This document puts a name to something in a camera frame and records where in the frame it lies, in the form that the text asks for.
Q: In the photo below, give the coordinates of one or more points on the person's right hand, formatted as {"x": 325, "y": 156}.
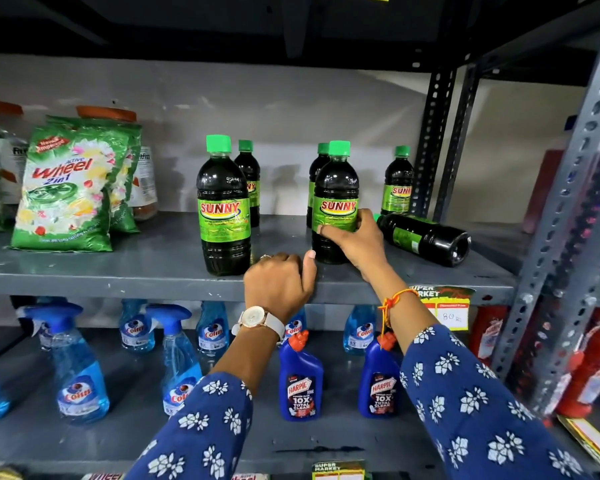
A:
{"x": 362, "y": 247}

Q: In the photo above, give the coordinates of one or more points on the person's left hand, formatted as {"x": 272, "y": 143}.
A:
{"x": 277, "y": 287}

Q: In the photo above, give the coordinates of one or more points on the person's left thumb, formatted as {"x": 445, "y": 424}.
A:
{"x": 310, "y": 272}

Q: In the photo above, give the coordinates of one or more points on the person's right thumb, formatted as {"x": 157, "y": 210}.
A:
{"x": 332, "y": 232}

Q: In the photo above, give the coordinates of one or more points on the dark green-capped cleaner bottle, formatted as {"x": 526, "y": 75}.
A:
{"x": 336, "y": 189}

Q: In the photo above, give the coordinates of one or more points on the person's left forearm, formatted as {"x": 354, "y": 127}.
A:
{"x": 205, "y": 419}

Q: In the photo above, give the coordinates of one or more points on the person's right forearm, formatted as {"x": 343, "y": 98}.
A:
{"x": 480, "y": 409}

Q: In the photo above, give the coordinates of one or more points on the white wristwatch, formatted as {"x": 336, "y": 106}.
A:
{"x": 253, "y": 317}

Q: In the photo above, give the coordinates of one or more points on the group of dark liquid bottles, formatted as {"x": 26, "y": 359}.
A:
{"x": 224, "y": 219}

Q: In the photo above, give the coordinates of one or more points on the blue toilet cleaner bottle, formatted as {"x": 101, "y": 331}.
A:
{"x": 380, "y": 384}
{"x": 300, "y": 384}

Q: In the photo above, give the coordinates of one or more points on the black perforated shelf upright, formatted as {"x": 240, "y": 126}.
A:
{"x": 432, "y": 144}
{"x": 457, "y": 144}

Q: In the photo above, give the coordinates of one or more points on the yellow shelf price tag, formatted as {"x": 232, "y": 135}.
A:
{"x": 592, "y": 442}
{"x": 337, "y": 470}
{"x": 445, "y": 307}

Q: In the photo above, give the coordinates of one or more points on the grey metal shelf board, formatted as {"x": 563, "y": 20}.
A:
{"x": 145, "y": 264}
{"x": 130, "y": 424}

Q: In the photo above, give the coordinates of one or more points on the red toilet cleaner bottle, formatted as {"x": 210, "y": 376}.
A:
{"x": 592, "y": 369}
{"x": 487, "y": 334}

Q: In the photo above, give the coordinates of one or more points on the red container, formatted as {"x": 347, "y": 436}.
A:
{"x": 542, "y": 189}

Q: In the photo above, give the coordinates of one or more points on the grey perforated shelf upright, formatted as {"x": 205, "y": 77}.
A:
{"x": 565, "y": 234}

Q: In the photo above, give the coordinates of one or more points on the row of blue spray bottles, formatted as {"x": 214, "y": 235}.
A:
{"x": 80, "y": 379}

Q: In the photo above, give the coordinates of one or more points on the dark metal shelf board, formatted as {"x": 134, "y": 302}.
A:
{"x": 180, "y": 24}

